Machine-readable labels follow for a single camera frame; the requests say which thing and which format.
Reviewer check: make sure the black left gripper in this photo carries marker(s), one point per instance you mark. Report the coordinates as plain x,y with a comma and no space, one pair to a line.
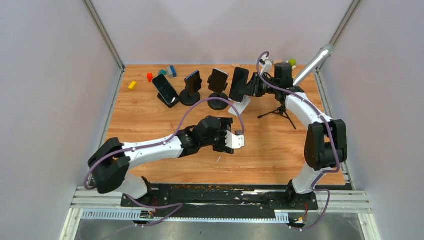
227,125

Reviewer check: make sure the red toy car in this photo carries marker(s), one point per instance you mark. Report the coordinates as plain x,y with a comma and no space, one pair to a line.
293,63

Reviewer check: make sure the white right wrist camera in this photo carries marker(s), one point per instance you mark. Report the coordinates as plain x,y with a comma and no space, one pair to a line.
265,64

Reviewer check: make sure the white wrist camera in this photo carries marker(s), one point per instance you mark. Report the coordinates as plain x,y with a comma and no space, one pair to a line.
265,64
234,141

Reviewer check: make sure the yellow block left side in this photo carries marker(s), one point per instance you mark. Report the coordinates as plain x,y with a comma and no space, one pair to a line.
132,85

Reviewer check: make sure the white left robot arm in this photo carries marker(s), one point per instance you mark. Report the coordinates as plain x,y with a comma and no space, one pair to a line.
111,163

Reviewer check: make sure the silver aluminium phone stand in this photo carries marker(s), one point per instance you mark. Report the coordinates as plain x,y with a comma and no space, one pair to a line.
239,106

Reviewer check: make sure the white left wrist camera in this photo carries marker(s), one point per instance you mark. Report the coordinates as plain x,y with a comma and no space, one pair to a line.
234,141

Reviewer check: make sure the silver microphone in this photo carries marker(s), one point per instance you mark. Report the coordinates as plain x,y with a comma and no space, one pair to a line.
323,54

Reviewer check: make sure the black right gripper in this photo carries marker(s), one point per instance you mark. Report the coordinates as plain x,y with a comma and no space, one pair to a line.
253,88

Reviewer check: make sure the blue white block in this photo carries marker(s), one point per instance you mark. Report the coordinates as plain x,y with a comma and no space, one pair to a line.
171,71

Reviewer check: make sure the red block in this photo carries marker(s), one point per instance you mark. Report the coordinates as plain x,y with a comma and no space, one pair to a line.
150,77

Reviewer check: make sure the teal phone black screen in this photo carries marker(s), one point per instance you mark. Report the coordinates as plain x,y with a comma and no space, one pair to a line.
165,89

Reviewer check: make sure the black phone dark frame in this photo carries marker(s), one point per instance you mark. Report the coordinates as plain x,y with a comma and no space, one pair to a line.
239,81

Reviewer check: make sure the black phone silver frame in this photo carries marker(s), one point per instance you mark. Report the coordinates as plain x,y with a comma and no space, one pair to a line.
217,81

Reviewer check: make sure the black round-base clamp stand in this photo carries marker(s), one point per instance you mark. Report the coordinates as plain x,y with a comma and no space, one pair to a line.
218,105

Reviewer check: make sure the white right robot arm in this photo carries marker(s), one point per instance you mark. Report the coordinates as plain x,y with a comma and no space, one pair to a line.
326,139

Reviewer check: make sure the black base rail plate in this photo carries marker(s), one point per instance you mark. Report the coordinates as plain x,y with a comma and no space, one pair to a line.
271,196

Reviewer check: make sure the blue phone black screen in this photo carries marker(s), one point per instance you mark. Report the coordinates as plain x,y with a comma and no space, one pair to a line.
193,83

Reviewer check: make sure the black mini tripod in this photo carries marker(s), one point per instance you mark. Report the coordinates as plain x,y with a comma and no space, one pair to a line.
280,111

